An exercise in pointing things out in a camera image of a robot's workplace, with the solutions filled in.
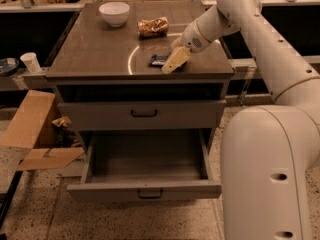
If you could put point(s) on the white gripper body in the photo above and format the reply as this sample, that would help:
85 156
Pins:
191 39

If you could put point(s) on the white paper cup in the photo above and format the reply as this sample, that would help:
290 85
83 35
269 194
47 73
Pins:
31 62

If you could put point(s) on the brown cardboard box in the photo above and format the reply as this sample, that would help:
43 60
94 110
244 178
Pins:
32 128

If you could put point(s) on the crumpled gold snack bag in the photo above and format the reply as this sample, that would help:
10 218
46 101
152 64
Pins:
153 28

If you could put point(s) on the closed grey upper drawer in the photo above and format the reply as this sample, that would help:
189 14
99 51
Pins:
98 116

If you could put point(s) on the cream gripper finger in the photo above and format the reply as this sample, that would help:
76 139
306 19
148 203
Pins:
177 58
177 43

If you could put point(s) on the white ceramic bowl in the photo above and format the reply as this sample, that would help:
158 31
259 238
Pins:
115 14

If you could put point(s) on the blue rxbar blueberry bar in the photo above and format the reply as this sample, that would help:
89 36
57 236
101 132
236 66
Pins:
157 60

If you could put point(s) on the grey drawer cabinet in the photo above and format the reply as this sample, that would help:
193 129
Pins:
99 63

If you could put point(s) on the open grey middle drawer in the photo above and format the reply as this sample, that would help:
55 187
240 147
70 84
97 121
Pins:
155 165

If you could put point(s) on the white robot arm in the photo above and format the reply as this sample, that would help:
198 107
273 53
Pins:
265 150

